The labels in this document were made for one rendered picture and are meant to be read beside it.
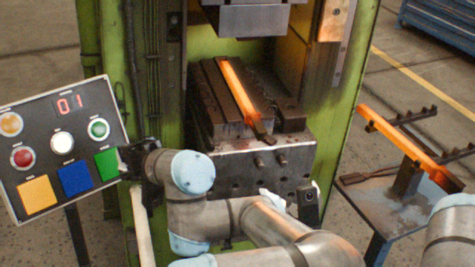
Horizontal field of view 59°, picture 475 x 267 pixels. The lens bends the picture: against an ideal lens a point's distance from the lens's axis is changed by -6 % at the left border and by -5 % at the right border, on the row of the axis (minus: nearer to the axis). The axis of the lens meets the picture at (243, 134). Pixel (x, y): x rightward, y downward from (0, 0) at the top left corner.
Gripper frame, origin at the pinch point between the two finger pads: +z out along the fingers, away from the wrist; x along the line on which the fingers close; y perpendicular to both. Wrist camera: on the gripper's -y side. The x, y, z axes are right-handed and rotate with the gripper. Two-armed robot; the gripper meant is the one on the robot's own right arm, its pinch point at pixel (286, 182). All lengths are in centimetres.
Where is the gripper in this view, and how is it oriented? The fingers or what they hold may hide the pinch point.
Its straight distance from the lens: 115.3
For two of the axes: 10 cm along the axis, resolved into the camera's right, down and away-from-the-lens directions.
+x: 9.6, -1.0, 2.7
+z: -2.8, -5.9, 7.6
